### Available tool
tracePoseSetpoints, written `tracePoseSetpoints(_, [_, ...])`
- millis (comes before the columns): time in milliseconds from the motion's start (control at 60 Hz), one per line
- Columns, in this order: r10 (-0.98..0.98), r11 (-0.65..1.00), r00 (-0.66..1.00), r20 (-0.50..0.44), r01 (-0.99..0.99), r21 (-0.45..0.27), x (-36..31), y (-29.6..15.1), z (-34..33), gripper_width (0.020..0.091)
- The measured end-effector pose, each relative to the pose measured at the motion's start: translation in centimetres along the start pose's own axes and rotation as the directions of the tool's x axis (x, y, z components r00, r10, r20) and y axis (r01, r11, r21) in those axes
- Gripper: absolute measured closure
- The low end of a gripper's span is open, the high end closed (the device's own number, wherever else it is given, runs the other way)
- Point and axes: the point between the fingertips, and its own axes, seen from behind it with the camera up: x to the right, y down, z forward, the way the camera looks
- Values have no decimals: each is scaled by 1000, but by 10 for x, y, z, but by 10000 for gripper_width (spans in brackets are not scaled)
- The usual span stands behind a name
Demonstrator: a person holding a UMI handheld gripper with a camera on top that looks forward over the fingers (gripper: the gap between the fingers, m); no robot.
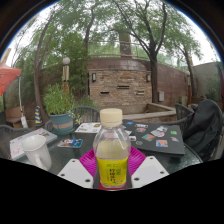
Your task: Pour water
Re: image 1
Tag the yellow-labelled clear drink bottle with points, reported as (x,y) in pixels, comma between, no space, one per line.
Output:
(111,160)

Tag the silver laptop with stickers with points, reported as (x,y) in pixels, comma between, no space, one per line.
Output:
(30,136)

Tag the green plant in teal pot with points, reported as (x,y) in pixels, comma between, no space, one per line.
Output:
(60,106)

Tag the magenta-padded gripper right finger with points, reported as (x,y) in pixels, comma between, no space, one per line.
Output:
(149,171)

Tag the white wall box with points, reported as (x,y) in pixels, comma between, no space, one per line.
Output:
(161,96)

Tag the black backpack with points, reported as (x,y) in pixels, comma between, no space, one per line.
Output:
(205,126)

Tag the wooden bench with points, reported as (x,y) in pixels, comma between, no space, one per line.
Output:
(14,115)

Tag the grey-trunked leaning tree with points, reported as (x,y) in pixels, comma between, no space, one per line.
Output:
(36,86)

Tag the colourful blue sticker card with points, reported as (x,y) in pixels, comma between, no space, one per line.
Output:
(70,143)

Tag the dark metal patio chair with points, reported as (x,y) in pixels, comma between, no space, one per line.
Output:
(183,113)

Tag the globe-topped wooden lamp post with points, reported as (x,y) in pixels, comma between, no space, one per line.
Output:
(66,75)

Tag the white ceramic mug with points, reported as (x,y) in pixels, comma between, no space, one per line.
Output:
(36,151)

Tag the black wall lantern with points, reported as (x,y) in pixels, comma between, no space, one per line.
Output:
(94,77)
(148,77)

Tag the white sticker sheet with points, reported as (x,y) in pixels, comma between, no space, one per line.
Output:
(87,128)

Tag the blue yellow striped cone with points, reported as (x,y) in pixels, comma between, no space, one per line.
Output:
(38,116)

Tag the dark-trunked tree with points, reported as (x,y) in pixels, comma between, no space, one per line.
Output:
(154,76)

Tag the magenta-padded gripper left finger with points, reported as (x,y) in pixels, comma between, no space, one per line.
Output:
(77,173)

